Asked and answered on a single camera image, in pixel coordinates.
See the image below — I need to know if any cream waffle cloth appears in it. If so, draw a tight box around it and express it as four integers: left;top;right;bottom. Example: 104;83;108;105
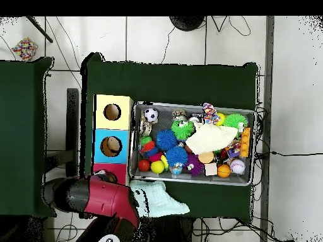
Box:
185;123;239;156

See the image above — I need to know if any multicoloured patterned cloth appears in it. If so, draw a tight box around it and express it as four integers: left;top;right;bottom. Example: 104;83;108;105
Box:
201;101;220;125

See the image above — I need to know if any wooden box with three holes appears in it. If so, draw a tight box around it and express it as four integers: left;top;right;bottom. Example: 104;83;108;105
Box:
92;94;133;187

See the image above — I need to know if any clear mesh bin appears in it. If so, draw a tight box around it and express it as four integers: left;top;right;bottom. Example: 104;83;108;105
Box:
129;102;255;187

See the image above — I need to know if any large blue spiky ball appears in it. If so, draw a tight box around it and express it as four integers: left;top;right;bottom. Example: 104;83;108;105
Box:
155;129;177;152

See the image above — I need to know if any small soccer ball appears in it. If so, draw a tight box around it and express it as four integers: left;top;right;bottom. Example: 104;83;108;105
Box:
143;107;159;123

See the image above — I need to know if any yellow-green ball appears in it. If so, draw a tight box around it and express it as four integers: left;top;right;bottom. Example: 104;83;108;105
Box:
151;160;166;175

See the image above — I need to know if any red ball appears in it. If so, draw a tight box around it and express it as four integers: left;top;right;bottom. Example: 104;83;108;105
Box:
138;159;151;172

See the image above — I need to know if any purple spiky ball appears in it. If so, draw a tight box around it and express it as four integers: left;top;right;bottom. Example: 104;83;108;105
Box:
185;154;204;177

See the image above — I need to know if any dark green tablecloth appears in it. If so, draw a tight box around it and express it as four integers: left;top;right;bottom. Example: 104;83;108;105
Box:
80;52;259;219
0;57;54;217

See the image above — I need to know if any yellow tennis ball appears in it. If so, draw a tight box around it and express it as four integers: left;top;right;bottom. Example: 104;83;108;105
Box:
216;112;227;127

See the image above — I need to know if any mint green cloth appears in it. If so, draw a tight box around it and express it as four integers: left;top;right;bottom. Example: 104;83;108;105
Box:
130;180;191;219

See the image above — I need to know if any small orange basketball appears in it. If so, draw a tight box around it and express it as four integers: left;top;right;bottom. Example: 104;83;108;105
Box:
216;164;232;179

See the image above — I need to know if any white baseball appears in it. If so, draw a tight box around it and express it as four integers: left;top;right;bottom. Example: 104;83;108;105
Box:
229;158;246;175

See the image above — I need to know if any black chair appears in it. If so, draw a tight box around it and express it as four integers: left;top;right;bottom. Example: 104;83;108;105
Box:
44;88;81;180

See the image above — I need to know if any black round stand base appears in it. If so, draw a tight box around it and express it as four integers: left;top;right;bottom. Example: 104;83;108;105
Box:
168;16;205;31

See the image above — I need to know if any black rod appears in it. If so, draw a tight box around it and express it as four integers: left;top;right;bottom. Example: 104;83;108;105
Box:
26;16;54;43

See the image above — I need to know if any multicoloured patterned object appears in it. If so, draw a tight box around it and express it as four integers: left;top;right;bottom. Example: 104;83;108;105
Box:
11;37;38;62

